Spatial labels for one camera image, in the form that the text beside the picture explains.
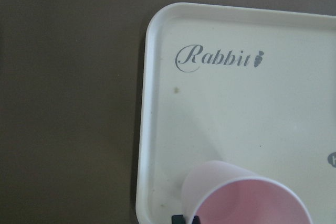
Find pink cup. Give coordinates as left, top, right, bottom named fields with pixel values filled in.
left=181, top=161, right=312, bottom=223

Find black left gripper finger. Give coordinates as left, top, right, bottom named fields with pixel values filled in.
left=171, top=214, right=200, bottom=224

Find cream rabbit tray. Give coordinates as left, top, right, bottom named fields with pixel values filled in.
left=136, top=3, right=335, bottom=223

